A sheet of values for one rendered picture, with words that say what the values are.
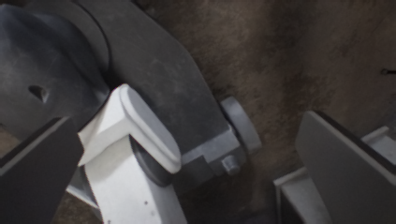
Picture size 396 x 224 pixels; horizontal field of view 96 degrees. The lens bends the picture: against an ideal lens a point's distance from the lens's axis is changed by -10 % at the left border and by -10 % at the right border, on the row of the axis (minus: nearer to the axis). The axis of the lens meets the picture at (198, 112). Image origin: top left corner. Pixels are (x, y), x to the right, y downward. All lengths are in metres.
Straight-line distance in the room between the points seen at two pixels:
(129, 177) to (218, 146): 0.29
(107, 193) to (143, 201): 0.07
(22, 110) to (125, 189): 0.19
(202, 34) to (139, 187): 0.45
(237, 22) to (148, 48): 0.32
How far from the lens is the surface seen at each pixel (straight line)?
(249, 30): 0.68
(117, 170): 0.38
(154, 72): 0.45
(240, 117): 0.59
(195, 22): 0.61
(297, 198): 1.23
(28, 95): 0.29
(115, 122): 0.31
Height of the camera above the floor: 0.59
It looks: 54 degrees down
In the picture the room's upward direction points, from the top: 155 degrees clockwise
